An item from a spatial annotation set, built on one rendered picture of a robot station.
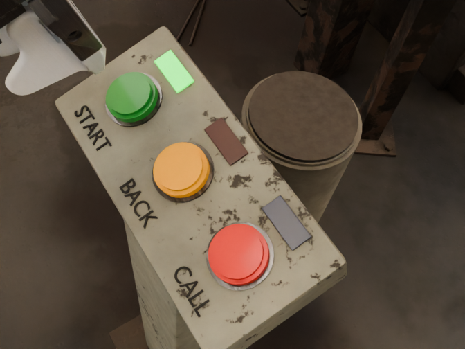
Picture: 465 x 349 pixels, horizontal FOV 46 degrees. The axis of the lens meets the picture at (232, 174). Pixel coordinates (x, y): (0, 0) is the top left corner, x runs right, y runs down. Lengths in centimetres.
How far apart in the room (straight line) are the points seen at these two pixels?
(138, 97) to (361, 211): 76
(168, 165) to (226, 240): 7
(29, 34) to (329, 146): 30
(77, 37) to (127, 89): 13
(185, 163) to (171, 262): 7
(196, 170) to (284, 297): 10
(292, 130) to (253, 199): 16
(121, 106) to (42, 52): 11
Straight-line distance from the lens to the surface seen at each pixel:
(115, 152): 42
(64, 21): 29
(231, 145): 39
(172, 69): 43
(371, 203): 113
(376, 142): 120
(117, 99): 43
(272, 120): 53
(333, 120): 54
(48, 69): 34
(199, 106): 41
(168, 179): 39
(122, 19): 136
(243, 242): 36
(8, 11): 30
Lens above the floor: 94
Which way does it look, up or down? 59 degrees down
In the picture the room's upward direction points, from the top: 10 degrees clockwise
